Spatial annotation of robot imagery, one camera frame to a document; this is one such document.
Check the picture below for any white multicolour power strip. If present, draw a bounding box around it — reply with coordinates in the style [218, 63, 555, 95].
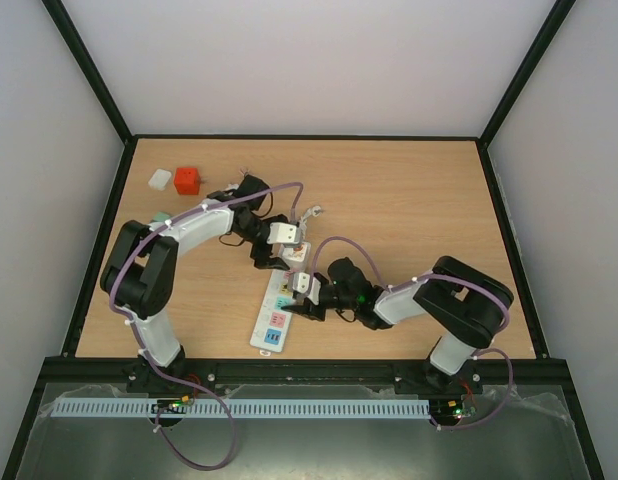
[250, 270, 295, 355]

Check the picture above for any red cube socket adapter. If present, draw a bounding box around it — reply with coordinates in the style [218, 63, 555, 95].
[173, 167, 201, 196]

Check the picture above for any green plug adapter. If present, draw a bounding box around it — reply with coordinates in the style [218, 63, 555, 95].
[151, 212, 171, 223]

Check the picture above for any white plug adapter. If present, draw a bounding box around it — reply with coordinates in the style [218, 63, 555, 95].
[148, 168, 172, 191]

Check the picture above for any white tiger cube adapter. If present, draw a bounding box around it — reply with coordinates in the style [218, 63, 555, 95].
[280, 242, 311, 271]

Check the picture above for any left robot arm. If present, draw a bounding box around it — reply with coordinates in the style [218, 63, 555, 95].
[100, 174, 301, 392]

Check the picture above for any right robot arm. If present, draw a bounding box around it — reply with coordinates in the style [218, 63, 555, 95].
[282, 256, 514, 392]

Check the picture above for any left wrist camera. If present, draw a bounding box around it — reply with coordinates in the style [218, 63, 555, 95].
[267, 222, 304, 248]

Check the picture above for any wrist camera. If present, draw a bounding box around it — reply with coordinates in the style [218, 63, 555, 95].
[287, 272, 321, 305]
[267, 222, 304, 248]

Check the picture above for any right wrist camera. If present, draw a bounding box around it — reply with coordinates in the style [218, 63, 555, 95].
[287, 272, 321, 305]

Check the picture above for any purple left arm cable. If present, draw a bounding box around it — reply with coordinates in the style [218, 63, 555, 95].
[108, 182, 305, 471]

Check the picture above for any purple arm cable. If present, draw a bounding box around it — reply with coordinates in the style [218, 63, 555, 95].
[308, 236, 515, 431]
[108, 182, 305, 471]

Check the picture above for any light blue slotted cable duct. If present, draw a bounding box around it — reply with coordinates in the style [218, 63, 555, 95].
[50, 398, 430, 420]

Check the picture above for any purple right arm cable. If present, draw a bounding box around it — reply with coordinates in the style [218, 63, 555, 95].
[308, 236, 515, 431]

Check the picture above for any black metal frame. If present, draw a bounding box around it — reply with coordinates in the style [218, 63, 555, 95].
[1, 0, 605, 480]

